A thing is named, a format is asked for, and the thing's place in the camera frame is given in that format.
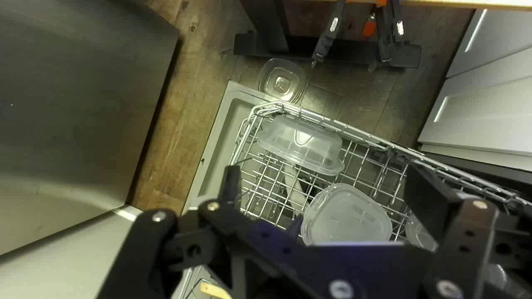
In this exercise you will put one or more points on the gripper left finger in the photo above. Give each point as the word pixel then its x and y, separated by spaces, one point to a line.
pixel 149 249

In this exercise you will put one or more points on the dishwasher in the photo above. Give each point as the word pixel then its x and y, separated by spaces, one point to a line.
pixel 216 141

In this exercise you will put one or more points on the stainless steel appliance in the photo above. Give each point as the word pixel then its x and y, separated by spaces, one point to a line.
pixel 75 108

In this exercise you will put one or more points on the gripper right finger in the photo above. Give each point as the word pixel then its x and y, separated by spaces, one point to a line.
pixel 465 232

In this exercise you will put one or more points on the clear plastic container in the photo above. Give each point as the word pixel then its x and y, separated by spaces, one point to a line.
pixel 419 236
pixel 299 143
pixel 282 81

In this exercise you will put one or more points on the clear plastic container lid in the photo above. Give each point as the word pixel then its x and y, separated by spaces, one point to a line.
pixel 345 216

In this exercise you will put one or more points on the white cabinet drawers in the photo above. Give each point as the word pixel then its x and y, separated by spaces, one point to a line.
pixel 486 112

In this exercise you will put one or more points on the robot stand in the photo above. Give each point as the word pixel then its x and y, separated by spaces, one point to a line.
pixel 266 29

